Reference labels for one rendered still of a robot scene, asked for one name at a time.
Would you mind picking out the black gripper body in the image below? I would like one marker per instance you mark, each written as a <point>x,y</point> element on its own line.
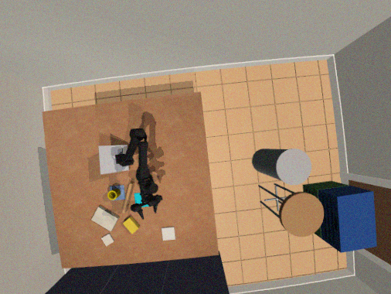
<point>136,207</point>

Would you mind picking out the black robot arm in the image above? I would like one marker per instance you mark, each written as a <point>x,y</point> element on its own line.
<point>143,176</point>

